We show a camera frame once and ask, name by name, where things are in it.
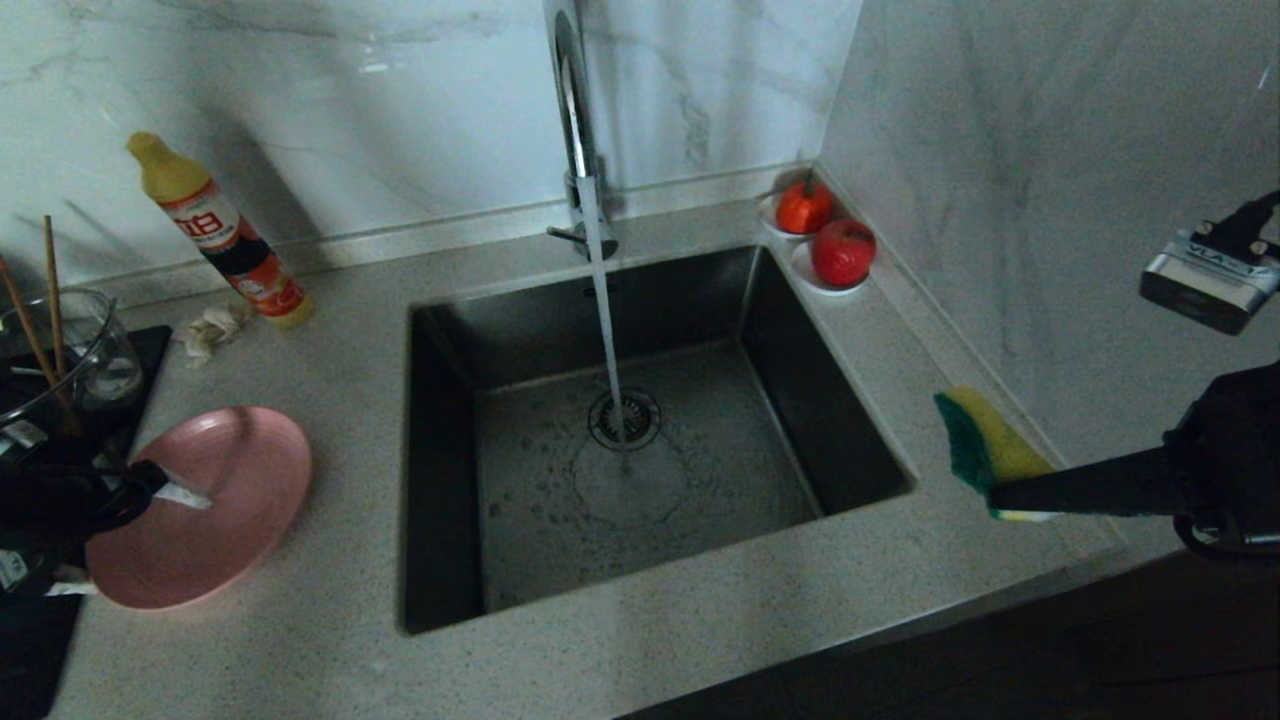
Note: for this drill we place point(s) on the round metal drain strainer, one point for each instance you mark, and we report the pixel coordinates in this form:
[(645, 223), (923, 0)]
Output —
[(640, 420)]

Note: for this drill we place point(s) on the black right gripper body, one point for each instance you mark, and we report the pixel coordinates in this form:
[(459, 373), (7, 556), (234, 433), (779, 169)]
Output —
[(1240, 450)]

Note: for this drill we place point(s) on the red apple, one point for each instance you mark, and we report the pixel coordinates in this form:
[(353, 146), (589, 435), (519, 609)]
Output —
[(843, 252)]

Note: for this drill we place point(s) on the orange-red tomato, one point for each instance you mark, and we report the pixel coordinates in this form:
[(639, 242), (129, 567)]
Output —
[(804, 206)]

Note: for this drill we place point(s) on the yellow sponge green backing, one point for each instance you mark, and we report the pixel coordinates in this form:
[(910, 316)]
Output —
[(985, 445)]

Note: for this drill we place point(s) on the wooden stick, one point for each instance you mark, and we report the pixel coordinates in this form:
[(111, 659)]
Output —
[(35, 345), (54, 290)]

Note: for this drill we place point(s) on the small white saucer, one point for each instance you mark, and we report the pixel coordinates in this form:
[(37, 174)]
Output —
[(767, 222), (803, 272)]

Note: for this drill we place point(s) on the chrome faucet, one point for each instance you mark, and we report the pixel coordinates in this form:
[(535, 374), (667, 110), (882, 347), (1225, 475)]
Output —
[(577, 130)]

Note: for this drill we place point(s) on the yellow dish soap bottle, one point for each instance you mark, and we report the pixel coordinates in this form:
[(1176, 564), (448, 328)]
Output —
[(222, 245)]

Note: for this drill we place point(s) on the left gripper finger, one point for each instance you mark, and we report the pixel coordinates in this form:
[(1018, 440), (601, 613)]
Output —
[(182, 495), (72, 589)]

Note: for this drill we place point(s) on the black induction cooktop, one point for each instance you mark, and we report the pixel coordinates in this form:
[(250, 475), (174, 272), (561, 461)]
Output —
[(40, 640)]

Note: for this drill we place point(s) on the pink plate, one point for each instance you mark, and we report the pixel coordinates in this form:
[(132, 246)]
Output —
[(240, 500)]

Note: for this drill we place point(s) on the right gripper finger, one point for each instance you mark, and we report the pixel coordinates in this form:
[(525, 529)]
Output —
[(1090, 472), (1090, 500)]

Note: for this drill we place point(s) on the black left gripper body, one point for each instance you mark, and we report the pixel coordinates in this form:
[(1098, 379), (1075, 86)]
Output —
[(60, 495)]

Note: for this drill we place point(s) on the clear glass pot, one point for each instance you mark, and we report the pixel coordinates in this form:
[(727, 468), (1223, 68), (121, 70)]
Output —
[(105, 360)]

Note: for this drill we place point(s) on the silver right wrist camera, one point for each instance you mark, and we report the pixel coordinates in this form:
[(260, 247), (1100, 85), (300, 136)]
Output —
[(1205, 280)]

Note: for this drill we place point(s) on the stainless steel sink basin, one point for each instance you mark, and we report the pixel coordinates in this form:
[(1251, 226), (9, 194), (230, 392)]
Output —
[(720, 520)]

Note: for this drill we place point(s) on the crumpled beige tissue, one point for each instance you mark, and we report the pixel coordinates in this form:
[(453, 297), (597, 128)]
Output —
[(208, 330)]

